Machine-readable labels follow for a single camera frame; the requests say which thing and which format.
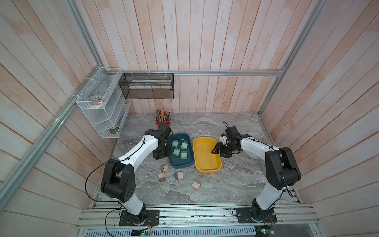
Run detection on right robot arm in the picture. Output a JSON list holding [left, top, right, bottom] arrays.
[[212, 134, 301, 222]]

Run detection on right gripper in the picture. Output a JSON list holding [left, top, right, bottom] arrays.
[[211, 142, 236, 158]]

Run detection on white wire shelf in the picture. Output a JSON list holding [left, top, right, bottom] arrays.
[[76, 67, 130, 139]]

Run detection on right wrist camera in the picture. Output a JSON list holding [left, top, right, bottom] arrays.
[[220, 126, 241, 145]]

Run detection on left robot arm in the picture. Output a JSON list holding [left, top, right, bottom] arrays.
[[101, 124, 171, 216]]

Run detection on pens in cup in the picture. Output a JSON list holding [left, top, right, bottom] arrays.
[[155, 109, 171, 121]]

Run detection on red pen cup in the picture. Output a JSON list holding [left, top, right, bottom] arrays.
[[156, 117, 171, 127]]

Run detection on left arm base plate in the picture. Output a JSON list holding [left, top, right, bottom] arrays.
[[119, 209, 160, 227]]

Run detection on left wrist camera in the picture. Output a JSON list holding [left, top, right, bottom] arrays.
[[154, 124, 172, 140]]

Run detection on pink plug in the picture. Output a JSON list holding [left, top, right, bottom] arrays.
[[158, 172, 166, 182], [191, 180, 201, 190], [161, 165, 171, 173], [175, 171, 184, 180]]

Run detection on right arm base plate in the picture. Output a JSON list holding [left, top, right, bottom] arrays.
[[233, 206, 277, 224]]

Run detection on green plug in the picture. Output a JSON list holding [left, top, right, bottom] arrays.
[[181, 151, 188, 160], [171, 140, 180, 148], [173, 148, 181, 157], [181, 141, 188, 150]]

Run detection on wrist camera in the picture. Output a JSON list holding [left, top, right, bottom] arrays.
[[220, 126, 241, 145], [154, 124, 172, 140]]

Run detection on teal storage box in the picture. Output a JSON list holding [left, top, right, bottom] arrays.
[[167, 133, 194, 169]]

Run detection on tape roll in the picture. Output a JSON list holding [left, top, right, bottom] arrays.
[[88, 94, 108, 109]]

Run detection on yellow storage box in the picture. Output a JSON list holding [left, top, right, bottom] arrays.
[[192, 137, 222, 174]]

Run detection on black mesh basket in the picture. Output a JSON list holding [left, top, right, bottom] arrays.
[[118, 73, 175, 100]]

